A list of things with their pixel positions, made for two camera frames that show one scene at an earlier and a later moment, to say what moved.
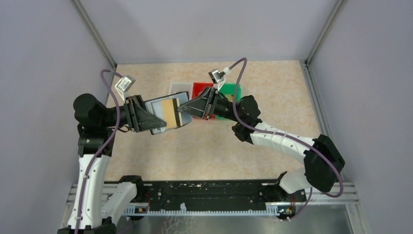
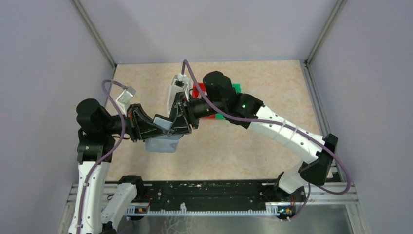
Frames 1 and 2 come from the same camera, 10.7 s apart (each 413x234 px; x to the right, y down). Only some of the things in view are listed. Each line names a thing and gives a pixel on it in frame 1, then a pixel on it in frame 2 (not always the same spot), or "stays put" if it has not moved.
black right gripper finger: (196, 107) to (180, 126)
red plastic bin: (198, 87) stays put
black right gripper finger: (207, 92) to (178, 102)
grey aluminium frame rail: (344, 193) stays put
